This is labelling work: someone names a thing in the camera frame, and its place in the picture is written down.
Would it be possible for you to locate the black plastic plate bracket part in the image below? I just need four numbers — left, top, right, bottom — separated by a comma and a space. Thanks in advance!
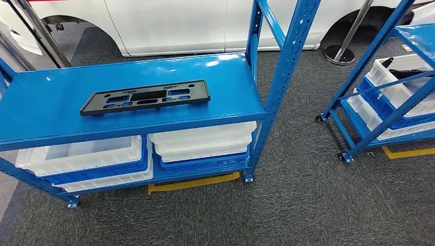
80, 80, 211, 117

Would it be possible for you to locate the white car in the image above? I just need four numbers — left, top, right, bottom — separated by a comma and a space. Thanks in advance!
0, 0, 435, 57

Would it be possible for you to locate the blue metal shelf rack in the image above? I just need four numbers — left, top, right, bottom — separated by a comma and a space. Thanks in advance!
0, 0, 322, 210

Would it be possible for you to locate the blue metal rack with casters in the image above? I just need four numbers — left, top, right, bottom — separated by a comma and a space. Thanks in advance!
316, 0, 435, 163

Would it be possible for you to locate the black part in bin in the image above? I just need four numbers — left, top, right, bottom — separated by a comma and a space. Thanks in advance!
380, 57, 429, 81

